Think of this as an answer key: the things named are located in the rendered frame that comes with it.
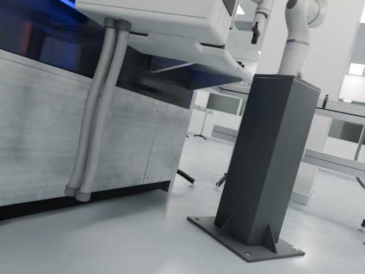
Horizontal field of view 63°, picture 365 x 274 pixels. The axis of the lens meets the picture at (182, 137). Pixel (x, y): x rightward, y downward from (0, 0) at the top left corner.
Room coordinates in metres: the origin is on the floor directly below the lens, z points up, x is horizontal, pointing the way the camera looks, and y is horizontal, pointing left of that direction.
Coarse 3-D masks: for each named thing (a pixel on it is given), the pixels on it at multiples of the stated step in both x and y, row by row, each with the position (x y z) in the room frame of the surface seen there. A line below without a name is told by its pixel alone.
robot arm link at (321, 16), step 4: (316, 0) 1.58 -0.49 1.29; (320, 0) 1.56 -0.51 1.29; (324, 0) 1.56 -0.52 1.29; (320, 4) 1.56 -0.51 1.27; (324, 4) 1.56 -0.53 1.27; (320, 8) 1.55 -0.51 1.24; (324, 8) 1.56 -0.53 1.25; (320, 12) 1.55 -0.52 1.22; (324, 12) 1.56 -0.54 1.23; (316, 16) 1.54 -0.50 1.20; (320, 16) 1.55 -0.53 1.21; (324, 16) 1.57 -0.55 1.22; (316, 20) 1.56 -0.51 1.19; (320, 20) 1.57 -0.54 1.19; (308, 24) 1.59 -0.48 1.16; (312, 24) 1.58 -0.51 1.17; (316, 24) 1.58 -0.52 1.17; (320, 24) 1.60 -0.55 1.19
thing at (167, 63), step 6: (156, 60) 1.56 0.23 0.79; (162, 60) 1.54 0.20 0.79; (168, 60) 1.52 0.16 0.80; (174, 60) 1.51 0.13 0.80; (180, 60) 1.49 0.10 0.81; (150, 66) 1.57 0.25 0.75; (156, 66) 1.55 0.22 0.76; (162, 66) 1.54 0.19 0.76; (168, 66) 1.52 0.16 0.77; (174, 66) 1.51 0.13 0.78; (180, 66) 1.52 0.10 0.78
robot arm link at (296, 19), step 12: (288, 0) 1.54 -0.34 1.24; (300, 0) 1.49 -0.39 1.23; (312, 0) 1.52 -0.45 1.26; (288, 12) 1.53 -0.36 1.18; (300, 12) 1.49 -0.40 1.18; (312, 12) 1.52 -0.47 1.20; (288, 24) 1.57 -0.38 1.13; (300, 24) 1.51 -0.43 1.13; (288, 36) 1.57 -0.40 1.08; (300, 36) 1.52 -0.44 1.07
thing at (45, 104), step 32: (0, 64) 0.91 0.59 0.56; (32, 64) 1.00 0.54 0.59; (0, 96) 0.92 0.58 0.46; (32, 96) 1.02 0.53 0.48; (64, 96) 1.14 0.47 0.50; (128, 96) 1.47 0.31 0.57; (0, 128) 0.94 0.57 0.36; (32, 128) 1.04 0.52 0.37; (64, 128) 1.17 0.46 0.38; (128, 128) 1.53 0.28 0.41; (160, 128) 1.80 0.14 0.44; (0, 160) 0.96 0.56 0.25; (32, 160) 1.07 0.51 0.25; (64, 160) 1.20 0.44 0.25; (128, 160) 1.59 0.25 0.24; (160, 160) 1.89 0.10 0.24; (0, 192) 0.99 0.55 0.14; (32, 192) 1.10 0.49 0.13
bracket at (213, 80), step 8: (200, 72) 2.00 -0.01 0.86; (192, 80) 2.02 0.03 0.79; (200, 80) 1.99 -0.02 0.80; (208, 80) 1.97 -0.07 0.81; (216, 80) 1.94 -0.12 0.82; (224, 80) 1.92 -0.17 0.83; (232, 80) 1.89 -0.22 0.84; (240, 80) 1.87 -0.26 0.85; (192, 88) 2.01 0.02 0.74; (200, 88) 1.98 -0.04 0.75; (208, 88) 1.99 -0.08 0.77
